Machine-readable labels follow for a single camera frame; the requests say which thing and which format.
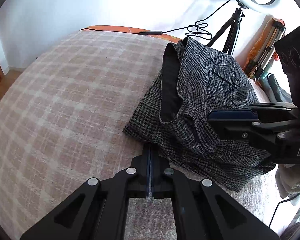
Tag orange bed sheet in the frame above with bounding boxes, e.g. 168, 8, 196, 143
86, 25, 183, 43

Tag pink plaid blanket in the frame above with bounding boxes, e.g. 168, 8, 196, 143
0, 29, 300, 240

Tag folded dark grey pants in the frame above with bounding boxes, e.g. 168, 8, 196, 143
258, 72, 295, 103

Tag white cloth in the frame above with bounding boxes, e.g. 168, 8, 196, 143
275, 162, 300, 200

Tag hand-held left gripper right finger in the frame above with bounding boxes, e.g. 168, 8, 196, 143
150, 152, 281, 240

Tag thin black cable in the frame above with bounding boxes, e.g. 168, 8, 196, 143
267, 189, 300, 228

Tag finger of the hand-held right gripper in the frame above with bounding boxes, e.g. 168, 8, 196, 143
207, 102, 299, 124
210, 119, 294, 157

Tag black ring light cable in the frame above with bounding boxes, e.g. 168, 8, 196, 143
79, 0, 250, 40

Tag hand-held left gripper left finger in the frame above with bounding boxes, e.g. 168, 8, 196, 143
20, 147, 151, 240

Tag folded silver tripod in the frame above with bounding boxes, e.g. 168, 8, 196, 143
244, 21, 286, 80

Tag grey houndstooth short pants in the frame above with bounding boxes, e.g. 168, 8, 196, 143
122, 36, 277, 192

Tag black tripod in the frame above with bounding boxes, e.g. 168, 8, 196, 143
207, 1, 246, 57

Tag orange patterned cloth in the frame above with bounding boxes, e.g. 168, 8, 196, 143
242, 17, 287, 79

